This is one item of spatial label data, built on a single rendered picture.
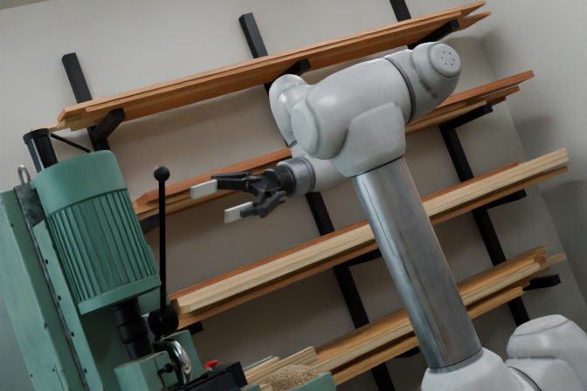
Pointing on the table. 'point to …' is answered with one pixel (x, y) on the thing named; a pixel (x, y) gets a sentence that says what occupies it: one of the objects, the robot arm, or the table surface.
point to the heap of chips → (292, 377)
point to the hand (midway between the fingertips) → (212, 202)
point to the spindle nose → (132, 329)
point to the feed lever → (169, 319)
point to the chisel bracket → (145, 373)
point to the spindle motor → (96, 230)
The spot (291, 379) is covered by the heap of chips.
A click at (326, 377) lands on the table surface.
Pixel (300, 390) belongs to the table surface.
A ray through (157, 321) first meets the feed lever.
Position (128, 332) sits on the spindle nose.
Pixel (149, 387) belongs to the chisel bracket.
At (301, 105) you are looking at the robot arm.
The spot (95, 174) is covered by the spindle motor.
